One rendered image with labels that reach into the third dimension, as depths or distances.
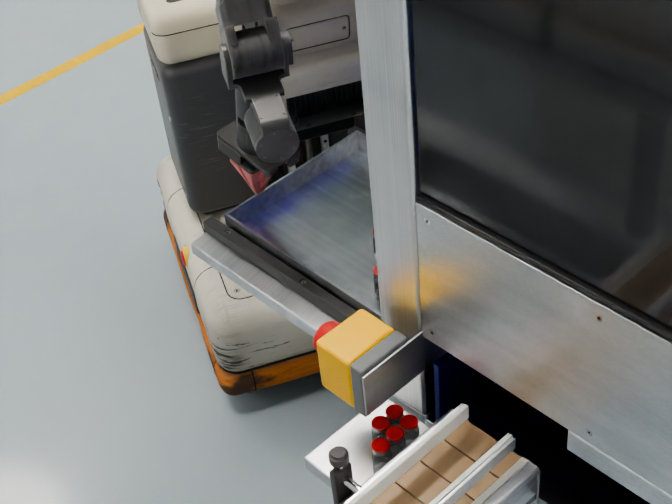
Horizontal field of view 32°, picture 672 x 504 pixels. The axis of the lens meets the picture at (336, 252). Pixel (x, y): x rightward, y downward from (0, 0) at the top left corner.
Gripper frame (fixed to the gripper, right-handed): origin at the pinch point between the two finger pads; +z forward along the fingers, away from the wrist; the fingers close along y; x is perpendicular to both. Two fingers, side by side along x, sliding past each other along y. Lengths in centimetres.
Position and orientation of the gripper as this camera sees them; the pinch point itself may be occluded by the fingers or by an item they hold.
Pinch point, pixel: (259, 187)
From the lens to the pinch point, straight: 163.6
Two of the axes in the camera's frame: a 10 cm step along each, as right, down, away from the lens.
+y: 7.0, 5.6, -4.4
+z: -0.4, 6.5, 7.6
